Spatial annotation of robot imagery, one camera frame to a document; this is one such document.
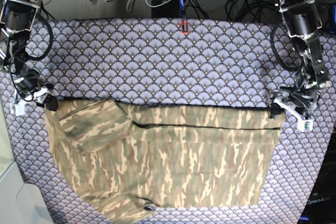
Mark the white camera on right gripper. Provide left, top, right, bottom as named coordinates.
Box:
left=10, top=101, right=26, bottom=116

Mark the black OpenArm case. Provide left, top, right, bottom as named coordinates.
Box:
left=298, top=132, right=335, bottom=223

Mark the red and black clamp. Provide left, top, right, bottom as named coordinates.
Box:
left=181, top=19, right=188, bottom=35

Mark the black box under table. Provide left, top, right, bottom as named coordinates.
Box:
left=151, top=0, right=180, bottom=18

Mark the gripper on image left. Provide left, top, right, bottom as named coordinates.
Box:
left=12, top=70, right=58, bottom=111

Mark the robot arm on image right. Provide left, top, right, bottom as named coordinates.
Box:
left=275, top=0, right=331, bottom=122

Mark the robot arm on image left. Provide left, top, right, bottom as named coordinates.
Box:
left=1, top=0, right=58, bottom=116

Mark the white plastic bin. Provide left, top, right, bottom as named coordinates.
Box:
left=1, top=108, right=53, bottom=223

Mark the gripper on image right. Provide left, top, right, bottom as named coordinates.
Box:
left=267, top=87, right=319, bottom=120

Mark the camouflage T-shirt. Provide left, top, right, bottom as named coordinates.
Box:
left=45, top=100, right=286, bottom=223

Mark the purple fan-pattern tablecloth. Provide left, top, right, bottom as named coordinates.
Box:
left=1, top=18, right=335, bottom=223

